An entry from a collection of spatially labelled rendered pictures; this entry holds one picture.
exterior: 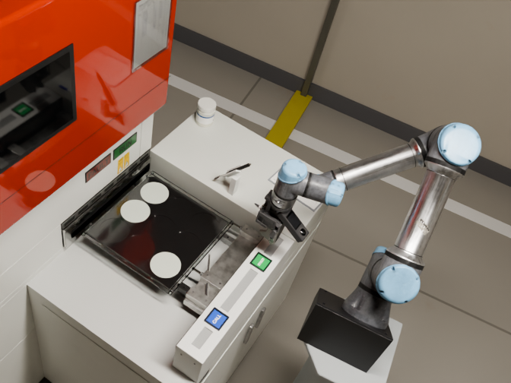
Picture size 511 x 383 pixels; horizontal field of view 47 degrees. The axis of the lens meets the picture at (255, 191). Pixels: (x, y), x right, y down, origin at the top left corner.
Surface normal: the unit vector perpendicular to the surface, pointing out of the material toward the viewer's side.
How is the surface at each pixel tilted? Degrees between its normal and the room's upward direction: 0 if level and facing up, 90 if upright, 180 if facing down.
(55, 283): 0
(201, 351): 0
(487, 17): 90
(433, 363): 0
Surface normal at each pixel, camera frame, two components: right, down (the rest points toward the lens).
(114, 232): 0.19, -0.63
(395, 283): -0.08, 0.19
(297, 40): -0.40, 0.65
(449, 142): 0.01, -0.05
